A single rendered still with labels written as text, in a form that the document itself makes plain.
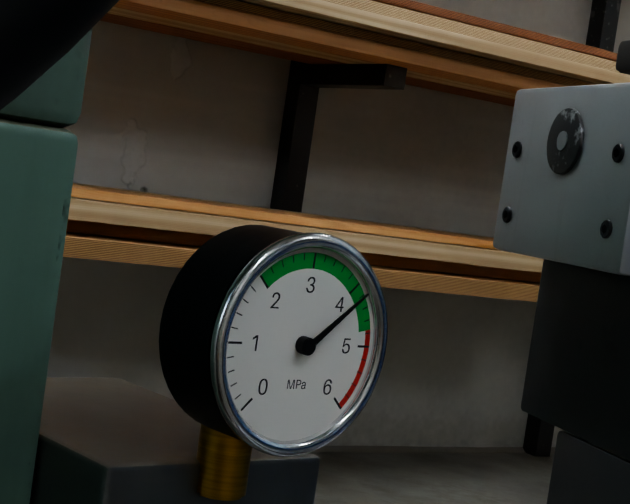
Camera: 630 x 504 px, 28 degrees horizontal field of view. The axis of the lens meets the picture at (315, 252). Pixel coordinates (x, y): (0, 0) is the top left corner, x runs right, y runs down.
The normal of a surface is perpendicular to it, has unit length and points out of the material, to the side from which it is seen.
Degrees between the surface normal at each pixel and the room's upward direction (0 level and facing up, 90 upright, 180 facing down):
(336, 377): 90
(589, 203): 90
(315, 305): 90
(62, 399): 0
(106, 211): 90
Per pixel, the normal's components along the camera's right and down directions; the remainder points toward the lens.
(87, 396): 0.15, -0.99
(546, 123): -0.94, -0.12
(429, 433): 0.54, 0.12
